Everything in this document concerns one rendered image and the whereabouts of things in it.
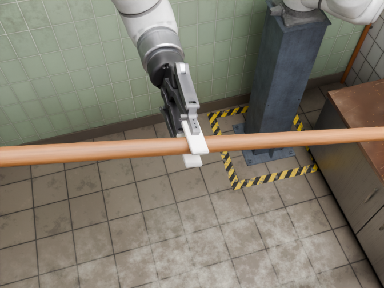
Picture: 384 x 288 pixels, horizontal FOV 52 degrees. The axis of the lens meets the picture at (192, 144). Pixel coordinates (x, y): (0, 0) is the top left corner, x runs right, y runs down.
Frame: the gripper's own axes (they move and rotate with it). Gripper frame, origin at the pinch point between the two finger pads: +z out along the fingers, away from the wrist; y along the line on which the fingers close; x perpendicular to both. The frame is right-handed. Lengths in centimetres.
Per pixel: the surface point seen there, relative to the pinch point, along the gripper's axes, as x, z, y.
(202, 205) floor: -64, -54, 141
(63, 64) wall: 8, -120, 94
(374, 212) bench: -123, -12, 84
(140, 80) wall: -35, -120, 106
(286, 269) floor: -96, -6, 131
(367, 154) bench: -116, -33, 65
